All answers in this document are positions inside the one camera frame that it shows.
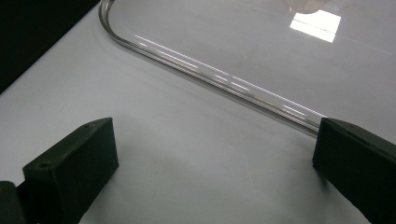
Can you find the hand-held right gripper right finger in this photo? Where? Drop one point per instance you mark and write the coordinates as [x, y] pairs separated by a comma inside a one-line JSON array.
[[358, 165]]

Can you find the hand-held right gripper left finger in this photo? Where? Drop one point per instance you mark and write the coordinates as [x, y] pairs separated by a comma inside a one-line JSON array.
[[67, 174]]

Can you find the clear glass tray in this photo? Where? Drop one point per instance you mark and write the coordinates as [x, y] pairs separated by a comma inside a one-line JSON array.
[[249, 53]]

